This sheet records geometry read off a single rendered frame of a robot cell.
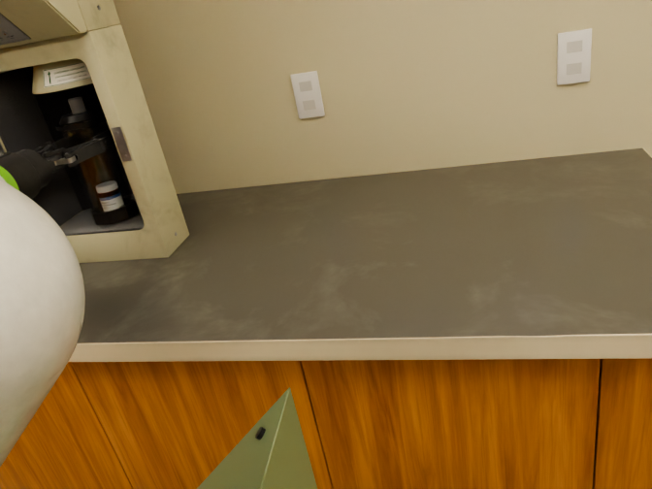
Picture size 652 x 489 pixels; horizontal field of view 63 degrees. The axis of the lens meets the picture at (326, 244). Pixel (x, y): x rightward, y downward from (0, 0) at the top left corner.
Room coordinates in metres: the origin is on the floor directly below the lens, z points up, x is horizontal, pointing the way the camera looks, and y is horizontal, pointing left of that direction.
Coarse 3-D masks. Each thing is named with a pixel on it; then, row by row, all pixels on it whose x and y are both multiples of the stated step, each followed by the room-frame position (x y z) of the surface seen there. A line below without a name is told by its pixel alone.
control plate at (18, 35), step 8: (0, 16) 1.03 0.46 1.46; (0, 24) 1.05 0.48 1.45; (8, 24) 1.04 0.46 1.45; (0, 32) 1.06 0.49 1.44; (8, 32) 1.06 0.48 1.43; (16, 32) 1.06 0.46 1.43; (0, 40) 1.08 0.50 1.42; (8, 40) 1.08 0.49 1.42; (16, 40) 1.08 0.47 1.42; (24, 40) 1.07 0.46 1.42
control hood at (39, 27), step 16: (0, 0) 1.00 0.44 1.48; (16, 0) 1.00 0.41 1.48; (32, 0) 1.00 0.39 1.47; (48, 0) 1.00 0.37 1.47; (64, 0) 1.04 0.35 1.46; (16, 16) 1.03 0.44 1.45; (32, 16) 1.03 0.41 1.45; (48, 16) 1.02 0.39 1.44; (64, 16) 1.02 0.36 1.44; (80, 16) 1.06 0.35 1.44; (32, 32) 1.06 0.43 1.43; (48, 32) 1.05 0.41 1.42; (64, 32) 1.05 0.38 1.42; (80, 32) 1.05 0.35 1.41; (0, 48) 1.10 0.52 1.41
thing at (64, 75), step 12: (72, 60) 1.15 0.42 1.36; (36, 72) 1.16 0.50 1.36; (48, 72) 1.14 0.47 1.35; (60, 72) 1.13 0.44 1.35; (72, 72) 1.14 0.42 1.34; (84, 72) 1.15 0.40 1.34; (36, 84) 1.15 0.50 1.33; (48, 84) 1.13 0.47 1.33; (60, 84) 1.13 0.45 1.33; (72, 84) 1.13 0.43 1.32; (84, 84) 1.13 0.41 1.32
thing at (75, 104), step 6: (72, 102) 1.17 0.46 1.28; (78, 102) 1.17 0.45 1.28; (72, 108) 1.17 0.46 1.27; (78, 108) 1.17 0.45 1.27; (84, 108) 1.18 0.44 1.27; (66, 114) 1.18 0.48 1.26; (72, 114) 1.16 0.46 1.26; (78, 114) 1.15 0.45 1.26; (84, 114) 1.15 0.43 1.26; (90, 114) 1.16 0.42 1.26; (96, 114) 1.16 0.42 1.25; (102, 114) 1.18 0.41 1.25; (60, 120) 1.16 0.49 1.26; (66, 120) 1.15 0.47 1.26; (72, 120) 1.14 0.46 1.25; (78, 120) 1.14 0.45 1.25; (84, 120) 1.14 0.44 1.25
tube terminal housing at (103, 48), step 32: (96, 0) 1.13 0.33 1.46; (96, 32) 1.09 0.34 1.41; (0, 64) 1.14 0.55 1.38; (32, 64) 1.11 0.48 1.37; (96, 64) 1.08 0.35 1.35; (128, 64) 1.16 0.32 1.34; (128, 96) 1.12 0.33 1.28; (128, 128) 1.09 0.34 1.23; (160, 160) 1.16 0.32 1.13; (160, 192) 1.12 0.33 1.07; (160, 224) 1.08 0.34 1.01; (96, 256) 1.13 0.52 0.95; (128, 256) 1.10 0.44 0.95; (160, 256) 1.08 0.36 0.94
